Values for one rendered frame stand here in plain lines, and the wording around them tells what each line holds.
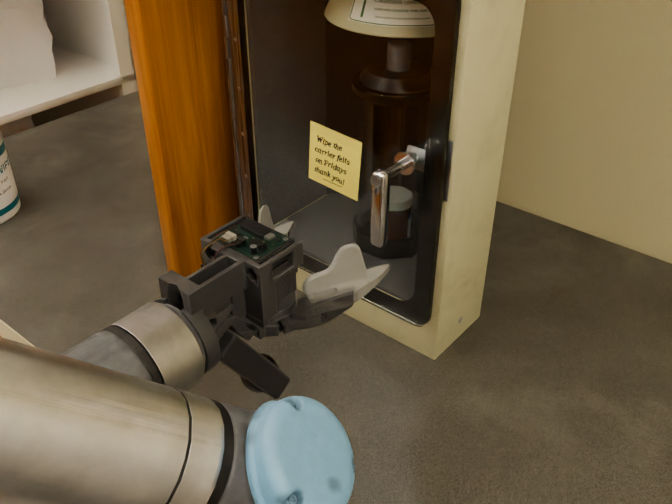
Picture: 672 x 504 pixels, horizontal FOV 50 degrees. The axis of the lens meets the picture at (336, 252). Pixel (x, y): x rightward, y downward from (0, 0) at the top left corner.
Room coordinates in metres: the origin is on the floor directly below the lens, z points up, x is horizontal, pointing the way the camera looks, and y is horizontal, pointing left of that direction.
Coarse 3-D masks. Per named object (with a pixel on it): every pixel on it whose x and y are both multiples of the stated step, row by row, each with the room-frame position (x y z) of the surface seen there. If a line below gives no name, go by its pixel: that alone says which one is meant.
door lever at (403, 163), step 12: (396, 156) 0.68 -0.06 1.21; (408, 156) 0.67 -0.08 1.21; (396, 168) 0.66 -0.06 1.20; (408, 168) 0.67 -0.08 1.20; (372, 180) 0.64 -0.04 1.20; (384, 180) 0.64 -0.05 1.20; (372, 192) 0.64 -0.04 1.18; (384, 192) 0.64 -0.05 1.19; (372, 204) 0.64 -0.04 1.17; (384, 204) 0.64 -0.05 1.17; (372, 216) 0.64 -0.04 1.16; (384, 216) 0.64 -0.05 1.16; (372, 228) 0.64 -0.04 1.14; (384, 228) 0.64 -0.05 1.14; (372, 240) 0.64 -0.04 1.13; (384, 240) 0.64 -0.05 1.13
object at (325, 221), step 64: (256, 0) 0.81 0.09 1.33; (320, 0) 0.75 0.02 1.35; (384, 0) 0.70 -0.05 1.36; (448, 0) 0.66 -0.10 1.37; (256, 64) 0.82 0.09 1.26; (320, 64) 0.75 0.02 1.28; (384, 64) 0.70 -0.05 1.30; (448, 64) 0.65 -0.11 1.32; (256, 128) 0.82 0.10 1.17; (384, 128) 0.70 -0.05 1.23; (448, 128) 0.65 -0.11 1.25; (256, 192) 0.83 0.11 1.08; (320, 192) 0.75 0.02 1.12; (320, 256) 0.76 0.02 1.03; (384, 256) 0.69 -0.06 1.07
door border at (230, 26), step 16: (224, 16) 0.84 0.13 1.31; (224, 32) 0.84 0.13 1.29; (240, 48) 0.83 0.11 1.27; (240, 64) 0.83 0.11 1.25; (240, 80) 0.84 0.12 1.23; (240, 96) 0.84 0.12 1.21; (240, 112) 0.84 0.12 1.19; (240, 128) 0.84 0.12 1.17; (240, 144) 0.84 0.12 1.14; (240, 160) 0.84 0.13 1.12; (240, 176) 0.84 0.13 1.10; (240, 208) 0.84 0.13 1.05; (432, 304) 0.66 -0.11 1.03
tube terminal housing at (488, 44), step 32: (480, 0) 0.67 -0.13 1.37; (512, 0) 0.72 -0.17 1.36; (480, 32) 0.67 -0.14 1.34; (512, 32) 0.72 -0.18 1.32; (480, 64) 0.68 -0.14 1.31; (512, 64) 0.73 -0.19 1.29; (480, 96) 0.68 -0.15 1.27; (480, 128) 0.69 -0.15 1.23; (480, 160) 0.70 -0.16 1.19; (480, 192) 0.70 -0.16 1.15; (448, 224) 0.65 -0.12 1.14; (480, 224) 0.71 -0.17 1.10; (448, 256) 0.66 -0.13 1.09; (480, 256) 0.72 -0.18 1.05; (448, 288) 0.67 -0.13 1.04; (480, 288) 0.73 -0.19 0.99; (384, 320) 0.70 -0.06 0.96; (448, 320) 0.67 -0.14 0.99
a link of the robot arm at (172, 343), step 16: (160, 304) 0.43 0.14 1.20; (128, 320) 0.41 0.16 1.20; (144, 320) 0.41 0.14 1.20; (160, 320) 0.41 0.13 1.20; (176, 320) 0.42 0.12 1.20; (144, 336) 0.40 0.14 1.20; (160, 336) 0.40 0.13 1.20; (176, 336) 0.41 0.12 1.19; (192, 336) 0.41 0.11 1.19; (160, 352) 0.39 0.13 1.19; (176, 352) 0.40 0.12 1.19; (192, 352) 0.40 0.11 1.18; (160, 368) 0.38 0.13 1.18; (176, 368) 0.39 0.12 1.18; (192, 368) 0.40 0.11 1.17; (176, 384) 0.39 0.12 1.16; (192, 384) 0.40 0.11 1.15
